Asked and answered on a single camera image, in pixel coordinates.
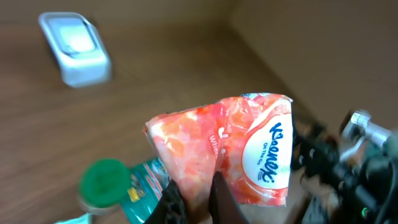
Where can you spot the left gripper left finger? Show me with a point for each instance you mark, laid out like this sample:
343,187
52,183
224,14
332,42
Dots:
170,208

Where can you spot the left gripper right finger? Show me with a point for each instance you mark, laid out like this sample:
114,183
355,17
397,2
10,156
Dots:
223,207

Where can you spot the green 3M gloves package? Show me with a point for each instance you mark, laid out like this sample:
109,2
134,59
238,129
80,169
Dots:
147,181

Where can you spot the green lid jar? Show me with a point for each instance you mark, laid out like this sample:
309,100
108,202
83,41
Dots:
102,186

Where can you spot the red Kleenex tissue pack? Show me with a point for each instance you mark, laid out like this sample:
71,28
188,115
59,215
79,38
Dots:
247,138

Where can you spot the white teal wipes pack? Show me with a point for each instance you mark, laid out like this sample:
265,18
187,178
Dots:
84,219

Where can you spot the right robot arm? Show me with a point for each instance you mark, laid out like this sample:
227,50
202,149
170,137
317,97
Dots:
362,179

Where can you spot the white barcode scanner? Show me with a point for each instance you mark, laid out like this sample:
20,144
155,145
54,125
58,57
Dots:
77,47

